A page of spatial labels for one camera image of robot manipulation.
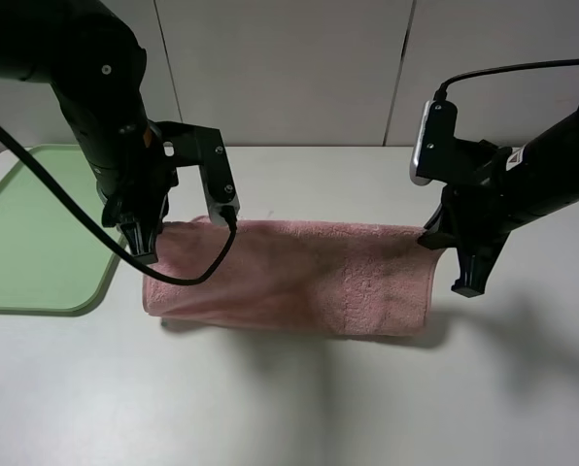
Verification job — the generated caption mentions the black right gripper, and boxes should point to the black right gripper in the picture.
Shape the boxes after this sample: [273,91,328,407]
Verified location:
[418,140,513,297]

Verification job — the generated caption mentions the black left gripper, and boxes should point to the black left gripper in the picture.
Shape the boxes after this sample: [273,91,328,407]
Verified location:
[97,121,177,265]

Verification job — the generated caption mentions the pink fluffy towel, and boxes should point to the pink fluffy towel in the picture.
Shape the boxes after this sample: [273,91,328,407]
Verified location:
[142,220,442,337]

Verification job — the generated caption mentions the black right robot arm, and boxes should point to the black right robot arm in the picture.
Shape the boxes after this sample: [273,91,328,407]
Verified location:
[410,99,579,297]

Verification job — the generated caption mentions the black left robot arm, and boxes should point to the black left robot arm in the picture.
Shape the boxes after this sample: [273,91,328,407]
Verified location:
[0,1,177,265]

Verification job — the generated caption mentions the green plastic tray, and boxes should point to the green plastic tray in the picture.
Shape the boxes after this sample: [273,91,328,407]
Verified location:
[0,150,119,316]

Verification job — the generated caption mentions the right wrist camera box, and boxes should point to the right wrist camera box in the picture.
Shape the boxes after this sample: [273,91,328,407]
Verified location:
[409,100,463,186]

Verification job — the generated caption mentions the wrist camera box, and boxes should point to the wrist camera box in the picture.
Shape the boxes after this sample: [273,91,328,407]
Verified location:
[409,100,463,186]
[156,121,240,232]

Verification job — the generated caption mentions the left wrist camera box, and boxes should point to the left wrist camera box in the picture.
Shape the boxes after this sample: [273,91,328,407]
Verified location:
[156,121,240,232]

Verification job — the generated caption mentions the black right camera cable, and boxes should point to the black right camera cable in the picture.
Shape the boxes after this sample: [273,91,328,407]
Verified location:
[433,56,579,104]

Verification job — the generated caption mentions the black camera cable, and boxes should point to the black camera cable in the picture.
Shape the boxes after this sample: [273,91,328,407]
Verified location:
[0,109,240,287]
[433,56,579,104]

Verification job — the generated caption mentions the black left camera cable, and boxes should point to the black left camera cable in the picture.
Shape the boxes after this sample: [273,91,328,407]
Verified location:
[0,109,240,287]

